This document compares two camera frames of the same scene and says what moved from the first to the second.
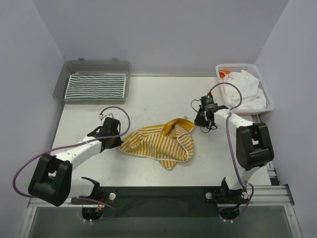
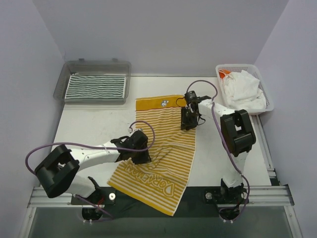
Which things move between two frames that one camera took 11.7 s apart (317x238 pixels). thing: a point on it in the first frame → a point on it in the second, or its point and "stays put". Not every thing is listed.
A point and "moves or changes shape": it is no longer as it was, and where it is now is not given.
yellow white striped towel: x=171 y=143 moves or changes shape
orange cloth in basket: x=222 y=73 stays put
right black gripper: x=201 y=118 → x=187 y=121
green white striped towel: x=96 y=86 stays put
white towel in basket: x=253 y=97 stays put
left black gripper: x=115 y=141 → x=142 y=155
